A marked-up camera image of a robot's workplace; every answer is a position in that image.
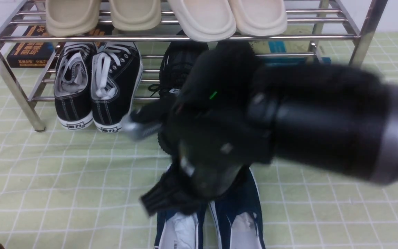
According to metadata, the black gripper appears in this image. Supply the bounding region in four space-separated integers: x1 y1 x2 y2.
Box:
132 44 263 216

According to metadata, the navy slip-on shoe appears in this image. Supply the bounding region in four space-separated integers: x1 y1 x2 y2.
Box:
154 164 207 249
209 167 265 249

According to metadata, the black knit sneaker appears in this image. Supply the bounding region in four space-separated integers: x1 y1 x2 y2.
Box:
148 30 210 156

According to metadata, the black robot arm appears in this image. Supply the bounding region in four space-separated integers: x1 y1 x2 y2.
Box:
123 41 398 216

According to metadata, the stainless steel shoe rack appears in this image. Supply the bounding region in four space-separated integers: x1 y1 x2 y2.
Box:
0 0 387 132

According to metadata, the black canvas sneaker right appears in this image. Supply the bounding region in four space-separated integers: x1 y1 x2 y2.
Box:
91 41 143 133

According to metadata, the black canvas sneaker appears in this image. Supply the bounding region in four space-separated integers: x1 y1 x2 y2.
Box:
91 41 143 133
54 42 97 130

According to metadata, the black canvas sneaker left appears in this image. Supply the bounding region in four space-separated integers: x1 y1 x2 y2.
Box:
54 42 97 130

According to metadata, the teal cover book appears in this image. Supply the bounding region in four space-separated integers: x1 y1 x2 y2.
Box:
249 40 331 66

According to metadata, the cream slipper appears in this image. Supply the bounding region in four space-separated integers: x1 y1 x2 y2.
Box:
228 0 287 37
168 0 237 42

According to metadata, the beige slipper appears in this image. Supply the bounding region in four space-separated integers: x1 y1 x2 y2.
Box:
109 0 162 31
45 0 102 37

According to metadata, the cream slipper far right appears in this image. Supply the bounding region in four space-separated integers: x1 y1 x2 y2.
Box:
228 0 287 37

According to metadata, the black orange book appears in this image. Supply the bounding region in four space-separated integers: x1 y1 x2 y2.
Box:
6 24 113 68

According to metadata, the beige slipper far left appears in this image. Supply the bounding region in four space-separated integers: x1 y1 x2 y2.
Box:
45 0 102 37

